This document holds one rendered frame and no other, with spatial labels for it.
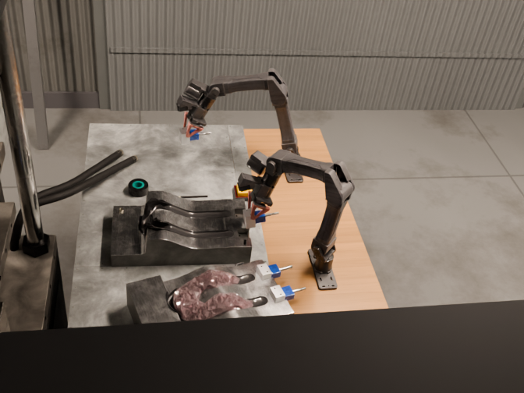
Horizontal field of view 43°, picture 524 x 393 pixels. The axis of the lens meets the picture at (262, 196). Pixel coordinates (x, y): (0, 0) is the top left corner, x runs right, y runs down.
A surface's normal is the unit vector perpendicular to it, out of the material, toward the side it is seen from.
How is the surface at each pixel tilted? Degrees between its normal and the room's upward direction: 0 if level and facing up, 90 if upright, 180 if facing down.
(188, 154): 0
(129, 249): 0
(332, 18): 90
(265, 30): 90
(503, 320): 0
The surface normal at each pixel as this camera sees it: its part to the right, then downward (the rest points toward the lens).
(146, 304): 0.11, -0.75
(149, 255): 0.13, 0.66
